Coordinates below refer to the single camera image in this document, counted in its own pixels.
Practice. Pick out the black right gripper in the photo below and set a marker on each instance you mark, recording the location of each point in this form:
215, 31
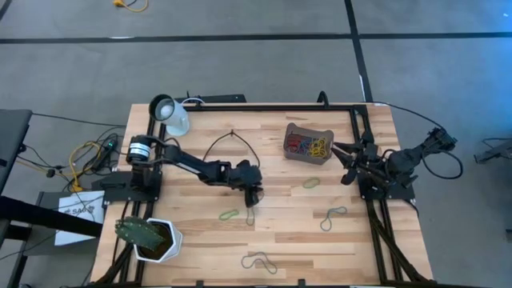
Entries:
370, 158

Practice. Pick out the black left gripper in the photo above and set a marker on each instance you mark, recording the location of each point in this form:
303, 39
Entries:
246, 175

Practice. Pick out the teal rubber band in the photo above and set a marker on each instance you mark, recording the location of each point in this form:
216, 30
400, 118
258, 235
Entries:
242, 262
306, 147
323, 226
246, 218

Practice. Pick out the yellow rubber band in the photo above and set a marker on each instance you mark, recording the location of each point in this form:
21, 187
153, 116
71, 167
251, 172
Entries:
318, 147

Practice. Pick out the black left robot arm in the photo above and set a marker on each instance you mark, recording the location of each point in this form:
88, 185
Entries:
192, 164

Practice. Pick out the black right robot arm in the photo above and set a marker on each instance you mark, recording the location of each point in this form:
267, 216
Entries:
408, 156

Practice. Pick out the grey plastic bin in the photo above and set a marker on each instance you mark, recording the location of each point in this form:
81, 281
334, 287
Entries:
304, 160

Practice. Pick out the white hexagonal plant pot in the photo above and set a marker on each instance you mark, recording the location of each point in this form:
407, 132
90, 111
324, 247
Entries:
174, 244

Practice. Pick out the flat black box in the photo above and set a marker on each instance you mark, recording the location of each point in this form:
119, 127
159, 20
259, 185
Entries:
224, 98

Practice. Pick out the white cylindrical lamp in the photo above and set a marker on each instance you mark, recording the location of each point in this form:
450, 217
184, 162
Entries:
176, 120

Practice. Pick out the green cactus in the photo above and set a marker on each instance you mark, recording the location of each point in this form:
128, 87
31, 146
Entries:
140, 234

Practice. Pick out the black floor stand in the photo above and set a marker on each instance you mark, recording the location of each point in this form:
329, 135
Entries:
496, 154

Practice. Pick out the black power strip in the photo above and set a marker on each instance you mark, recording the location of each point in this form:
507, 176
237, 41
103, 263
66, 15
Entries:
109, 149

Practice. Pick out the white paper sheet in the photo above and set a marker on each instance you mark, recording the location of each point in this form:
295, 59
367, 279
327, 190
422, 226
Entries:
76, 200

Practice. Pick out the black bar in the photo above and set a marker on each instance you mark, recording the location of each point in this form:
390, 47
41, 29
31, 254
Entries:
40, 216

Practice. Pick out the dark grey desk top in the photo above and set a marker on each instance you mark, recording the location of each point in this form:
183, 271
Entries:
12, 140

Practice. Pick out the black aluminium table frame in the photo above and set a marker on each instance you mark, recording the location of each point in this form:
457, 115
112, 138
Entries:
260, 107

